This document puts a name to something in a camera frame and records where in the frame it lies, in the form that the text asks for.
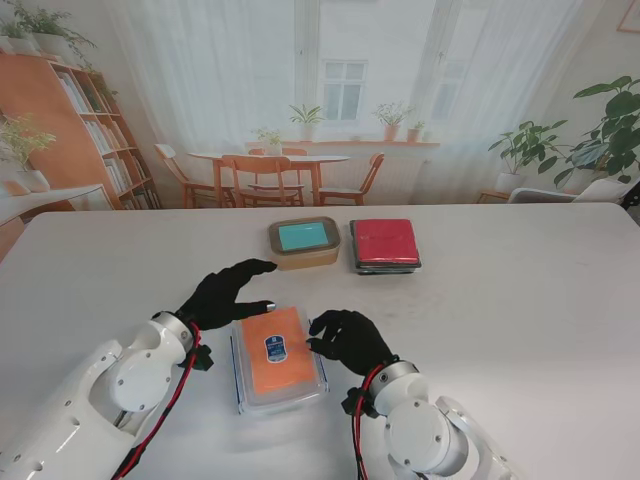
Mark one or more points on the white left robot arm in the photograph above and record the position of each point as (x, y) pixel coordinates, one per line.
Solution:
(100, 400)

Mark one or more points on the clear lid with teal label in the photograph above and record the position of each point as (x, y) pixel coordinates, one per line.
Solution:
(302, 236)

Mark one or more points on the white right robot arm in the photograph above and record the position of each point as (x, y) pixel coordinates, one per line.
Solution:
(425, 430)

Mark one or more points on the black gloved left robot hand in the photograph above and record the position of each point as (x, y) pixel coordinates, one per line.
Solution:
(215, 300)

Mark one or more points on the clear container with blue clips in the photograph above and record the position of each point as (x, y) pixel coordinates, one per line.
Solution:
(280, 402)

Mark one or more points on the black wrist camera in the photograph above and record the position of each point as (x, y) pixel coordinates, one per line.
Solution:
(202, 359)
(357, 404)

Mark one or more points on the brown kraft paper container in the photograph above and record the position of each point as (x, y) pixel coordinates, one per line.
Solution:
(307, 261)

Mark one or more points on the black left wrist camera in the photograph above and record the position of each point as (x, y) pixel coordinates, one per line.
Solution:
(202, 359)

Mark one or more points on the clear lid with orange label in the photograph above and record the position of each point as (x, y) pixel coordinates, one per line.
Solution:
(280, 370)

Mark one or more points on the black stand clamp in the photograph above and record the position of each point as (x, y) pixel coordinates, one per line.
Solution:
(632, 197)

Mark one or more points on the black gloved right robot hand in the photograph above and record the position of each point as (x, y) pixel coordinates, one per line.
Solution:
(360, 345)

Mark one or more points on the printed room backdrop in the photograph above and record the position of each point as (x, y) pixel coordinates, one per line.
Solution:
(350, 50)

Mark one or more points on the black plastic tray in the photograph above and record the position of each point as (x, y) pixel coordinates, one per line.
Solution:
(385, 270)

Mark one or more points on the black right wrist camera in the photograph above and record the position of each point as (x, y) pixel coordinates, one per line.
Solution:
(357, 404)

